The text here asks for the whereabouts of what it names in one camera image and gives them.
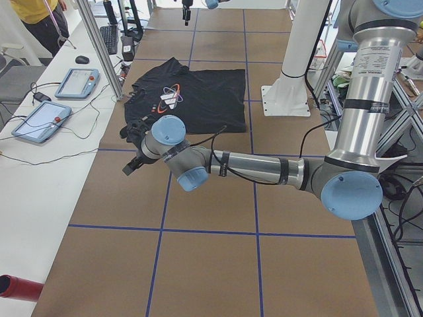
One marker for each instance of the far teach pendant tablet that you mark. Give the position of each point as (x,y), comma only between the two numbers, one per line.
(78,83)

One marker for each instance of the black keyboard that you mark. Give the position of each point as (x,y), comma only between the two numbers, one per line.
(109,35)

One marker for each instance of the near teach pendant tablet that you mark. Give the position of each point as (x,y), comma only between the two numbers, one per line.
(42,122)

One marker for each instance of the teach pendant tablet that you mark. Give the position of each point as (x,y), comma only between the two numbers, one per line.
(78,83)
(42,122)

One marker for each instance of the white camera mast post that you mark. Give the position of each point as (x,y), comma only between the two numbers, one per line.
(287,96)

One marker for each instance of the black computer mouse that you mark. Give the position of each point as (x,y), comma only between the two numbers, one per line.
(82,60)

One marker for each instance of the black t-shirt with logo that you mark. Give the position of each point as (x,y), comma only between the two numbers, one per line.
(204,100)

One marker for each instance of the person in yellow shirt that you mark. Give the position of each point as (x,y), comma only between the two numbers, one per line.
(39,21)

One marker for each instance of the red cylinder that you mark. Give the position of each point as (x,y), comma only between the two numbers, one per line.
(20,289)

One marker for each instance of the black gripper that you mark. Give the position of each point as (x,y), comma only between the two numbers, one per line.
(137,160)
(186,5)

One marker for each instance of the aluminium frame post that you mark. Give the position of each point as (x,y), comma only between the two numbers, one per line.
(99,46)

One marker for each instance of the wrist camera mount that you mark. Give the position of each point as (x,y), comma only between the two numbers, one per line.
(138,129)

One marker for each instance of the brown paper table cover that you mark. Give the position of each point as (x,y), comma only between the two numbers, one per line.
(140,245)

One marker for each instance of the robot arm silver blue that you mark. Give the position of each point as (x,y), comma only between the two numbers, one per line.
(210,4)
(345,179)

